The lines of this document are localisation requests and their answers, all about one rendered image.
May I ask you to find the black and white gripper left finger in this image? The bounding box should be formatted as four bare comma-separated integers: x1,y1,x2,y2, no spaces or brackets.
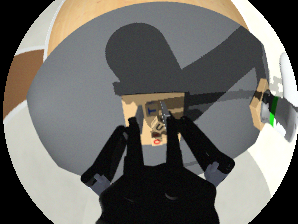
80,105,144,202

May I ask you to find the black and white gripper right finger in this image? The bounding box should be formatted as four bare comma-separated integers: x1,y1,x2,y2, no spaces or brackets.
160,102,235,200

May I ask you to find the tan flat mat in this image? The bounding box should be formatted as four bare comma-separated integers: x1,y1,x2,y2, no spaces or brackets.
121,92,184,145

